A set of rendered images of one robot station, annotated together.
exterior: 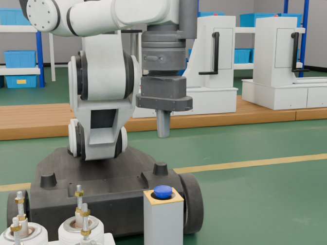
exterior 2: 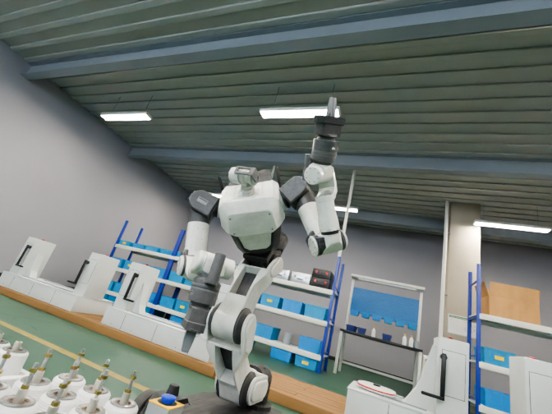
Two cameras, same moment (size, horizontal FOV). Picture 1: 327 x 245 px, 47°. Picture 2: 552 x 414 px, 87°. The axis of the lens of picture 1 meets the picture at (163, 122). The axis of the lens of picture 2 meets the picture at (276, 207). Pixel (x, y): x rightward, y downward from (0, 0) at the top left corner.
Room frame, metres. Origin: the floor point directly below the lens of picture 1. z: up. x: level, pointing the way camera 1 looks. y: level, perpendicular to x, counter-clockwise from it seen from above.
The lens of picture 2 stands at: (0.12, -0.73, 0.59)
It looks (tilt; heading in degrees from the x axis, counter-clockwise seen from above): 20 degrees up; 40
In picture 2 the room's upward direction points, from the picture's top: 15 degrees clockwise
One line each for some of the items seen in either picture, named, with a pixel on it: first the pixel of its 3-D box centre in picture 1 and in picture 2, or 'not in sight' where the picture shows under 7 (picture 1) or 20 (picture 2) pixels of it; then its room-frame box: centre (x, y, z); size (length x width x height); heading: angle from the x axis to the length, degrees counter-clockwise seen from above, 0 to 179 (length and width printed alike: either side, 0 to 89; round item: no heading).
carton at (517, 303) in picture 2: not in sight; (505, 304); (5.99, -0.79, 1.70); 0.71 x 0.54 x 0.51; 109
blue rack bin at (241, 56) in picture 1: (231, 56); not in sight; (6.02, -1.06, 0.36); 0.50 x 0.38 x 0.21; 17
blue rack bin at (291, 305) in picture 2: not in sight; (295, 307); (5.07, 2.34, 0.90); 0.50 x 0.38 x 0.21; 14
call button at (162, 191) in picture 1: (163, 192); (167, 400); (0.76, 0.00, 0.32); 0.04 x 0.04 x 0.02
